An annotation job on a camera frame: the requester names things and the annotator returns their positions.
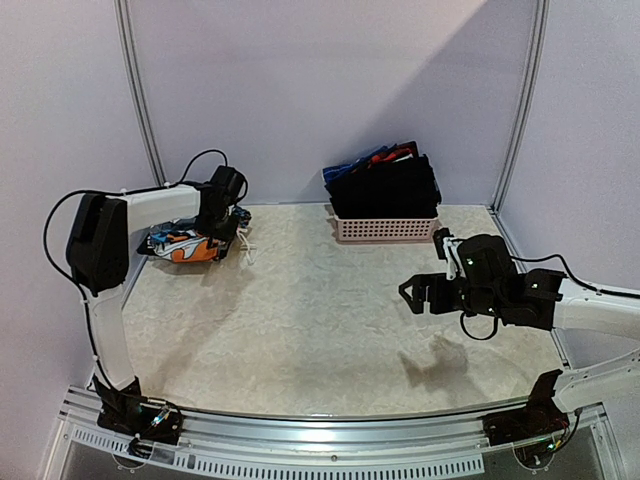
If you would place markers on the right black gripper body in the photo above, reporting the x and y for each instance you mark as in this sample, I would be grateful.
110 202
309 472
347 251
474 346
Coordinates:
435 294

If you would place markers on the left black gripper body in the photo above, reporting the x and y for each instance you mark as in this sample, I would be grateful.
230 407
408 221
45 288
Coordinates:
218 228

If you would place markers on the colourful printed clothes pile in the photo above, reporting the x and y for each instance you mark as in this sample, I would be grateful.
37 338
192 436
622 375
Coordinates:
179 242

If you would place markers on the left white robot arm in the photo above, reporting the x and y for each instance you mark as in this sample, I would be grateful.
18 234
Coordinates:
98 252

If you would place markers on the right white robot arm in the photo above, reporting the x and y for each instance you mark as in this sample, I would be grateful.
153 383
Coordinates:
482 279

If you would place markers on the pink plastic laundry basket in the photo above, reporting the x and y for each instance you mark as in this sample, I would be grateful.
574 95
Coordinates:
382 231

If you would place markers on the folded black garment in basket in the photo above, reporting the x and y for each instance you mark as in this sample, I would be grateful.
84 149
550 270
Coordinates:
390 190

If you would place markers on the blue folded garment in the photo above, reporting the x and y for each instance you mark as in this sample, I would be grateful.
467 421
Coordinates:
332 173

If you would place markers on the red black plaid garment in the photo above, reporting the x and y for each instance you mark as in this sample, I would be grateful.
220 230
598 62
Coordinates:
394 154

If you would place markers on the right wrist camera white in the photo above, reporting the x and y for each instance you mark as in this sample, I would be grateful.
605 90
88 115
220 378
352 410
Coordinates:
446 245

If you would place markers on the aluminium front rail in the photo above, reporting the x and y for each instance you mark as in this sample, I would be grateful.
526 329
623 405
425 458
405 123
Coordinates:
216 445

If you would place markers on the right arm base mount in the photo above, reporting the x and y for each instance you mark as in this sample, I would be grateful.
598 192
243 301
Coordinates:
536 431

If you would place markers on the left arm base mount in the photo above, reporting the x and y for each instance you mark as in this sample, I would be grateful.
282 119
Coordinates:
143 418

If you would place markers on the right aluminium frame post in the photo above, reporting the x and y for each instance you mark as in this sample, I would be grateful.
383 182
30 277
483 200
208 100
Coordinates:
525 100

